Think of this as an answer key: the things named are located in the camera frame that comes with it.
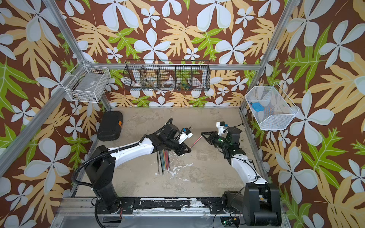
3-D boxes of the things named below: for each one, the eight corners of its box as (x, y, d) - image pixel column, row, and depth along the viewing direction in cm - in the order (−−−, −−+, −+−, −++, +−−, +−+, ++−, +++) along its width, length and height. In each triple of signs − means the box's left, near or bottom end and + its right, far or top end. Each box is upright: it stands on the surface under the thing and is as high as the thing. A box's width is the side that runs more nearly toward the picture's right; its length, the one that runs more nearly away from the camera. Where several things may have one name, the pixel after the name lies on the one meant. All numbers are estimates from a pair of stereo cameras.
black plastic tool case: (96, 142, 102) (91, 137, 96) (107, 116, 117) (103, 110, 112) (117, 142, 102) (114, 137, 96) (126, 116, 117) (123, 110, 112)
